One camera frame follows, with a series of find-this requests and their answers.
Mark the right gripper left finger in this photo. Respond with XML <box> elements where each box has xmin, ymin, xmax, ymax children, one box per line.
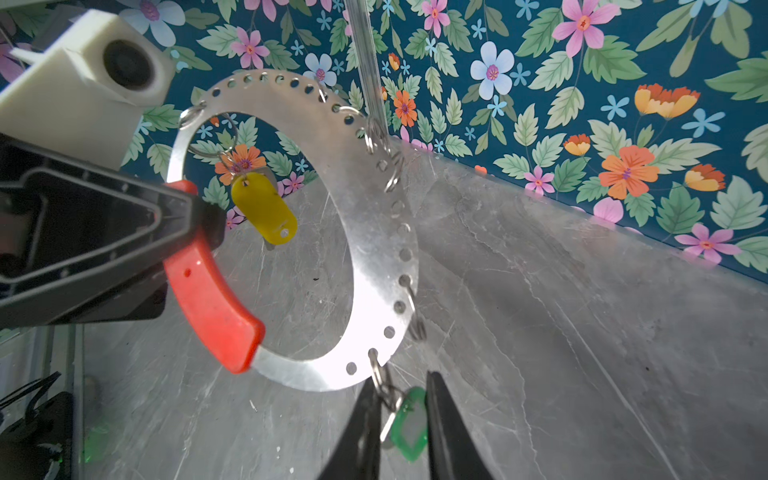
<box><xmin>318</xmin><ymin>378</ymin><xmax>382</xmax><ymax>480</ymax></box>

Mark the green key tag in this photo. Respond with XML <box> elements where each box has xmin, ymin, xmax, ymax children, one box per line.
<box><xmin>380</xmin><ymin>386</ymin><xmax>428</xmax><ymax>462</ymax></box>

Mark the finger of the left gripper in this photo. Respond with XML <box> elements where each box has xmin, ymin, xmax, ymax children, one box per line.
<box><xmin>1</xmin><ymin>136</ymin><xmax>225</xmax><ymax>329</ymax></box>

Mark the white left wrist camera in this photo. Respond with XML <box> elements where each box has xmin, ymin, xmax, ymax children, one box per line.
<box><xmin>1</xmin><ymin>10</ymin><xmax>175</xmax><ymax>170</ymax></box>

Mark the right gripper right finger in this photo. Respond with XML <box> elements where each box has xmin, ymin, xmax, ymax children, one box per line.
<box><xmin>426</xmin><ymin>371</ymin><xmax>493</xmax><ymax>480</ymax></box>

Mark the silver keyring with red grip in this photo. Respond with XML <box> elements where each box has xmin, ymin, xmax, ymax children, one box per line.
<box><xmin>165</xmin><ymin>69</ymin><xmax>419</xmax><ymax>392</ymax></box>

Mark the yellow key tag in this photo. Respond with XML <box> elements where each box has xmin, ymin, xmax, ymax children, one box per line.
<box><xmin>231</xmin><ymin>172</ymin><xmax>298</xmax><ymax>245</ymax></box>

